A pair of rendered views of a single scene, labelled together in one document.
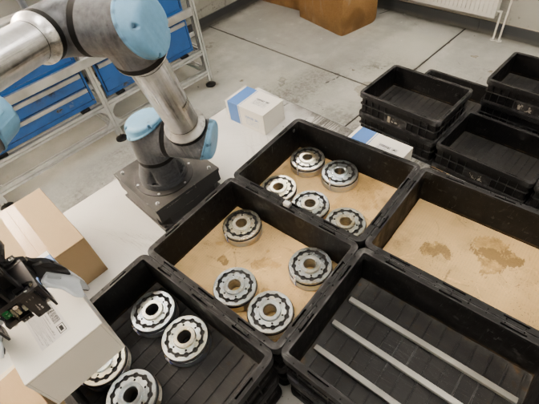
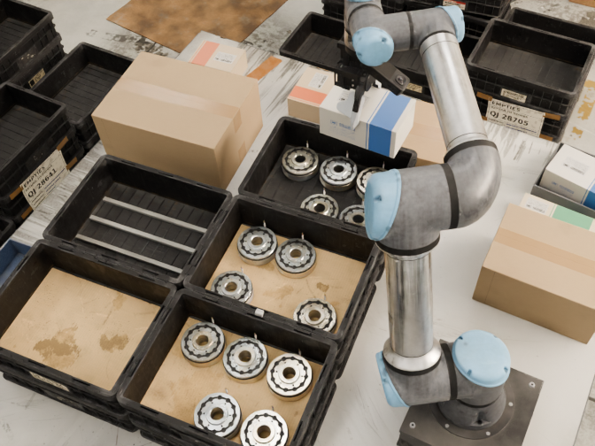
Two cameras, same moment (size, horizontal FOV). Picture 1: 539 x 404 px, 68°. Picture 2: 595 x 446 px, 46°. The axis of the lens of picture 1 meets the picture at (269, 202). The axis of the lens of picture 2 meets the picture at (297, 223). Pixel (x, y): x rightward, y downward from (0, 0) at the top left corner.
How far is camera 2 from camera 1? 157 cm
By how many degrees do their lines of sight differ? 77
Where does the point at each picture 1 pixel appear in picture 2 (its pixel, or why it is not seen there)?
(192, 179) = not seen: hidden behind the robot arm
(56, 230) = (521, 266)
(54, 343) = (340, 92)
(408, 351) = (146, 250)
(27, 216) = (576, 274)
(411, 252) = (137, 334)
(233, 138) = not seen: outside the picture
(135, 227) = not seen: hidden behind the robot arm
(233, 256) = (312, 292)
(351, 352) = (189, 241)
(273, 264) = (271, 294)
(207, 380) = (293, 199)
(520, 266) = (38, 342)
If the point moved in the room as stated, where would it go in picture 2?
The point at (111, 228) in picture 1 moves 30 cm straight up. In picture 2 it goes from (512, 347) to (540, 285)
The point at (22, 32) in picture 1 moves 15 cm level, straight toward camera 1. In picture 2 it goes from (452, 123) to (382, 88)
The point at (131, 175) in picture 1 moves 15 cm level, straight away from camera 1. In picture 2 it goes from (515, 385) to (575, 428)
